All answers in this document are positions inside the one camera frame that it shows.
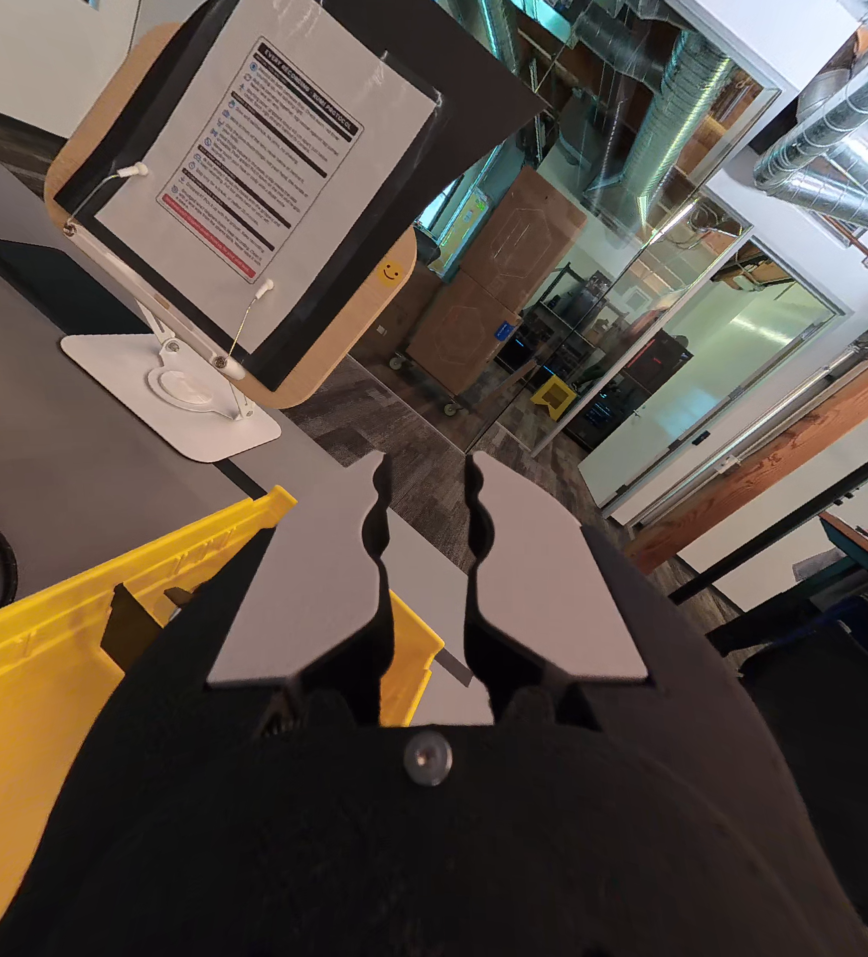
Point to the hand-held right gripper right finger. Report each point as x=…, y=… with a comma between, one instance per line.
x=561, y=598

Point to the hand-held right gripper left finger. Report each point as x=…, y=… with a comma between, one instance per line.
x=299, y=598

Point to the yellow plastic bin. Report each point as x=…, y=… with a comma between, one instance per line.
x=30, y=710

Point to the black bin divider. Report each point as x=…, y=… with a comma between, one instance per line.
x=127, y=628

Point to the yellow floor sign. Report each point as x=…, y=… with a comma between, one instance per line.
x=553, y=389

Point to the wooden ceiling beam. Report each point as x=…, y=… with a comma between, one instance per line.
x=778, y=463

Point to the white sign board stand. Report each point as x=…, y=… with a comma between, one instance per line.
x=120, y=374

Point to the wooden side desk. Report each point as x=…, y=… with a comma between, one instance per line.
x=860, y=546

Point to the yellow smiley sticker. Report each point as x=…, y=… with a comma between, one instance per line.
x=390, y=273

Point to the stacked large cardboard boxes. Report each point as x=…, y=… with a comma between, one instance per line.
x=494, y=247

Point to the wooden instruction sign board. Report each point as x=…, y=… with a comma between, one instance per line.
x=269, y=149

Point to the foil-wrapped silver pipes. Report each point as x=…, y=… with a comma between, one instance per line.
x=830, y=164

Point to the spiral silver ventilation duct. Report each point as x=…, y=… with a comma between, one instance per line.
x=673, y=112

